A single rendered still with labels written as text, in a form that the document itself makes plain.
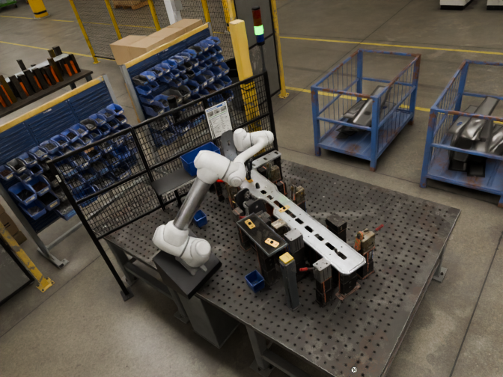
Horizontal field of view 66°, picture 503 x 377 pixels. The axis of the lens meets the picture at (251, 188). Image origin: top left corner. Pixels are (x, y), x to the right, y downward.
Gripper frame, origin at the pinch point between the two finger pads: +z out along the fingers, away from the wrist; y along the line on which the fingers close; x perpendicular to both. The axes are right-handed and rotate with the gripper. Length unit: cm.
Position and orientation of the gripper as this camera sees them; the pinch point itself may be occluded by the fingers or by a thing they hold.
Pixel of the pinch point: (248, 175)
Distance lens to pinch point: 307.0
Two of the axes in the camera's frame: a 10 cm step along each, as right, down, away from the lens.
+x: -5.4, -4.5, 7.1
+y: 8.2, -4.5, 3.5
